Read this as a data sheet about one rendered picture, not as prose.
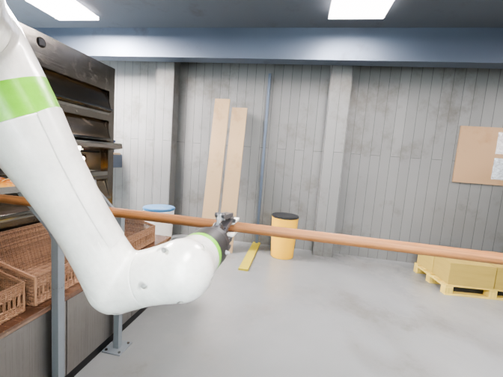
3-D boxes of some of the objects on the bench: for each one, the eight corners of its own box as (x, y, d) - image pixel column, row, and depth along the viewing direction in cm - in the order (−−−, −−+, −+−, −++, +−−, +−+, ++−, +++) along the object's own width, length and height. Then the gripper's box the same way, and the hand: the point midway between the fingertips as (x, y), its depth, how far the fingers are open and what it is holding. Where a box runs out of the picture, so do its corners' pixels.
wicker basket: (-46, 293, 145) (-48, 241, 141) (49, 256, 200) (49, 219, 197) (35, 308, 137) (34, 254, 134) (110, 265, 193) (111, 227, 189)
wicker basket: (56, 254, 204) (56, 218, 201) (108, 235, 259) (108, 206, 256) (116, 263, 196) (117, 226, 193) (156, 241, 252) (157, 211, 249)
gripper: (195, 209, 62) (224, 197, 86) (191, 277, 64) (221, 247, 87) (227, 213, 61) (248, 200, 85) (222, 282, 63) (244, 250, 86)
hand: (231, 226), depth 83 cm, fingers closed on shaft, 3 cm apart
